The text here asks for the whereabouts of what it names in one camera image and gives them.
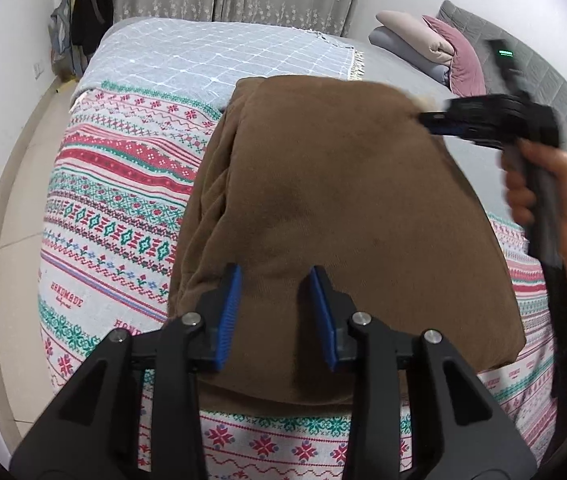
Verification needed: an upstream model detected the grey quilted headboard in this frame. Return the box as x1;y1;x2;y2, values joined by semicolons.
436;0;567;196

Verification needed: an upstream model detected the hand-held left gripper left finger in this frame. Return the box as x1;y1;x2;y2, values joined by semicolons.
8;262;243;480

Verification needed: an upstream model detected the blue-grey hanging bag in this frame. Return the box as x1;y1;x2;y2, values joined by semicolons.
47;0;87;79

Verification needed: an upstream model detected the black hanging garment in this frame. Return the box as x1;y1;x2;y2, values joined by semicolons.
70;0;114;57

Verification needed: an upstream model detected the beige pillow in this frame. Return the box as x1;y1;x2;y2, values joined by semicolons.
376;10;455;66

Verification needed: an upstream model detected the grey-blue pillow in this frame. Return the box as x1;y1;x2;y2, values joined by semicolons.
368;26;451;86

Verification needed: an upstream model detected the brown coat with fur collar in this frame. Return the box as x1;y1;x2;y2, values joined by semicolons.
166;76;528;406

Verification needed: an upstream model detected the pink pillow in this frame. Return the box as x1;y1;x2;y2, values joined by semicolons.
422;15;487;98

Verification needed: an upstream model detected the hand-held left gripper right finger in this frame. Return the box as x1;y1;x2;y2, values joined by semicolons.
310;265;539;480

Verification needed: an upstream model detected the light grey checked blanket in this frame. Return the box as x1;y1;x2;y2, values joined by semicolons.
80;17;364;111

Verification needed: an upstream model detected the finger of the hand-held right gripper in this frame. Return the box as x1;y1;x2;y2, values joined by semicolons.
417;109;465;137

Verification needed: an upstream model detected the red green patterned blanket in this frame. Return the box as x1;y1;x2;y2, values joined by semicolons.
37;80;564;480

